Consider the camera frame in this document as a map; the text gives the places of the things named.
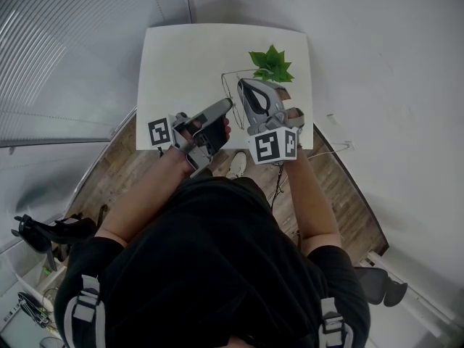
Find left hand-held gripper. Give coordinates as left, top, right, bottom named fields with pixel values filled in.
left=147, top=97, right=234, bottom=179

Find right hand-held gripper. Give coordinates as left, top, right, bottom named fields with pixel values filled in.
left=236, top=78, right=309, bottom=165

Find thin wire frame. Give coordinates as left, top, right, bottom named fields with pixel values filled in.
left=220, top=68, right=262, bottom=132

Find person's right forearm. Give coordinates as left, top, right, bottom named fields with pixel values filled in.
left=284, top=146, right=344, bottom=256

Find person's left forearm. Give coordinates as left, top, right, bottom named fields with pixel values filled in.
left=94, top=146, right=193, bottom=249

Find person's left hand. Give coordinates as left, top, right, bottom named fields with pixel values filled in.
left=180, top=117, right=233, bottom=149

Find person's right hand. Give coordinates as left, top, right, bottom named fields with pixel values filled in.
left=274, top=86, right=306, bottom=122

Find green artificial plant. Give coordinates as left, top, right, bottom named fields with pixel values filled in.
left=248, top=44, right=295, bottom=84

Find person's white right shoe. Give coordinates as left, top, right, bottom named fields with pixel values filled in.
left=225, top=151, right=248, bottom=180

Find person's black clothing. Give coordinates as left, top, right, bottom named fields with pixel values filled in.
left=54, top=175, right=371, bottom=348

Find grey window blinds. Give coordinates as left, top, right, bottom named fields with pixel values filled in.
left=0, top=0, right=193, bottom=149

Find black office chair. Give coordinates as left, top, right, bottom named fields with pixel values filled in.
left=10, top=204, right=109, bottom=272

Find black mesh chair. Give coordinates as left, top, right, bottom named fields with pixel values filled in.
left=353, top=265, right=409, bottom=307

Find white side desk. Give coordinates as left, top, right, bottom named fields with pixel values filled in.
left=0, top=243, right=68, bottom=348

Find black floor cable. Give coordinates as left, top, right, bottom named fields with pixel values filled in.
left=270, top=161, right=288, bottom=210

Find white cable with plug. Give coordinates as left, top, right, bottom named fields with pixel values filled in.
left=306, top=140, right=358, bottom=159

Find grey left shoulder strap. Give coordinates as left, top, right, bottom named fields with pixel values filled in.
left=63, top=274, right=106, bottom=348

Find grey shoulder strap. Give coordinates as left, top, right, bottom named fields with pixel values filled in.
left=63, top=274, right=106, bottom=348
left=318, top=297, right=355, bottom=348

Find grey right shoulder strap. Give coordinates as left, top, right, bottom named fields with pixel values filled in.
left=318, top=297, right=355, bottom=348

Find white wall trunking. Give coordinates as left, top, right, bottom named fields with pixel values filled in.
left=368, top=250, right=464, bottom=336

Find bundle of black cables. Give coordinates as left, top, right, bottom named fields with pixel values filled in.
left=17, top=291, right=51, bottom=329

